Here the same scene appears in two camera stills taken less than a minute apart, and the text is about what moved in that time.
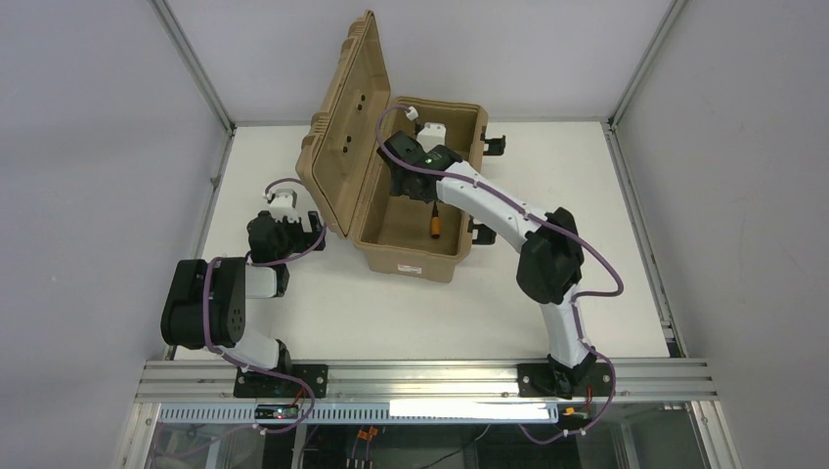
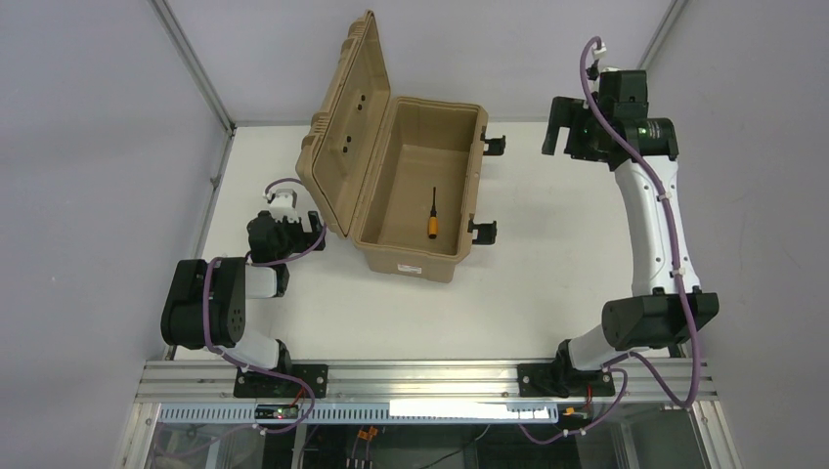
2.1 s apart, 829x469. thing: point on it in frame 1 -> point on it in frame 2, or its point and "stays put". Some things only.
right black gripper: [407, 188] -> [573, 129]
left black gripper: [312, 229] stays put
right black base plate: [537, 380] stays put
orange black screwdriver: [435, 222] stays put
